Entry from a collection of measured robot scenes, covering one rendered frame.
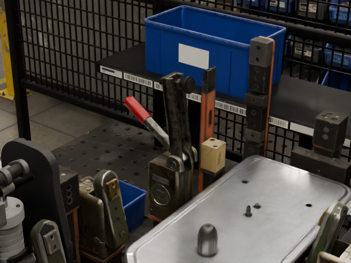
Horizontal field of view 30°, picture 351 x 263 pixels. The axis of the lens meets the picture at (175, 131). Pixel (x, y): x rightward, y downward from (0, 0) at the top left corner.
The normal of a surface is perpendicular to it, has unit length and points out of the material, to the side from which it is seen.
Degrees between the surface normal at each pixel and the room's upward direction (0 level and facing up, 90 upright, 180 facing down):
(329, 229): 90
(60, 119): 0
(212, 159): 90
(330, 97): 0
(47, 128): 0
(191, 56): 90
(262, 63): 90
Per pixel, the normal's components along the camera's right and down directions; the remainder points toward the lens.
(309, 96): 0.01, -0.89
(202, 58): -0.61, 0.35
